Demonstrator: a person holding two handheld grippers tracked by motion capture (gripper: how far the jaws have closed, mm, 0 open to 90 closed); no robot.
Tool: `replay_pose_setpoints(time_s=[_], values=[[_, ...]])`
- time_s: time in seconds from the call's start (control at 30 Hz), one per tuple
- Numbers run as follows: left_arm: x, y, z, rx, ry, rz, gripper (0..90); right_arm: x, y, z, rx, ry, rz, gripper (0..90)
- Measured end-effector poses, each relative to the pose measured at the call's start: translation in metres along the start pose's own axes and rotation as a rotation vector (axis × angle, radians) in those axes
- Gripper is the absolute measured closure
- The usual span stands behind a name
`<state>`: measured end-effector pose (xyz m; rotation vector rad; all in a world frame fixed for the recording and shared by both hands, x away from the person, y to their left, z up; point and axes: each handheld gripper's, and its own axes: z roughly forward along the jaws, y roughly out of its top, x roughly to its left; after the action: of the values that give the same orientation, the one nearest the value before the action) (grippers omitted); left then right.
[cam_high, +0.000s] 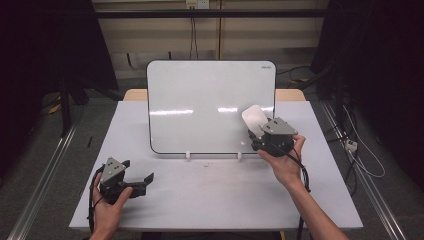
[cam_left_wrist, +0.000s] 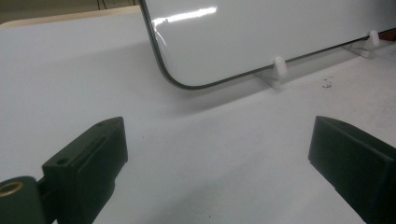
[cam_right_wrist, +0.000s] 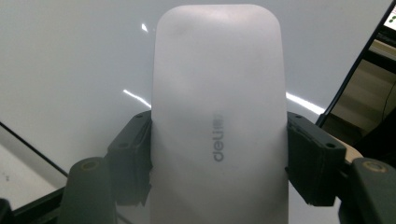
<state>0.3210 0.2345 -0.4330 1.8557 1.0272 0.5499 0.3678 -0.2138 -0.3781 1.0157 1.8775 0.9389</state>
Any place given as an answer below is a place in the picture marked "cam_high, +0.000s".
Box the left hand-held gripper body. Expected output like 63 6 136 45
99 156 148 205

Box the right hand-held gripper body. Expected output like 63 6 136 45
249 116 299 158

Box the white whiteboard eraser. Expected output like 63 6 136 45
241 104 270 137

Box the white whiteboard with black rim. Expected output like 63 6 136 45
146 59 277 156

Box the person's right hand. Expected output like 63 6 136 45
255 134 307 192

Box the person's left hand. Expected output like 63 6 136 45
90 173 134 236

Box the wooden table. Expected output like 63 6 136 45
123 88 306 102

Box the white power strip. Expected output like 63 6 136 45
344 139 359 153

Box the black metal stand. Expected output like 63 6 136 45
59 73 117 138
295 63 346 113

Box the black curtain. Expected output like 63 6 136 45
0 0 120 183
310 0 424 193

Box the black horizontal bar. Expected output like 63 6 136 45
94 8 330 19

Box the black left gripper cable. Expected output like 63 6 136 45
87 164 106 234

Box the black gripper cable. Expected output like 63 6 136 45
278 145 312 240
87 164 106 234

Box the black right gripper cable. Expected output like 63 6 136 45
278 145 312 240

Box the aluminium floor rail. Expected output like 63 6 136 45
320 101 407 240
7 122 80 240

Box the black floor cable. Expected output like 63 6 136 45
275 65 312 85

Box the white cable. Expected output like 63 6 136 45
342 105 386 179

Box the black hanging cable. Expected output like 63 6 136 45
188 8 200 61

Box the white wall socket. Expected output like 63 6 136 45
185 0 211 10

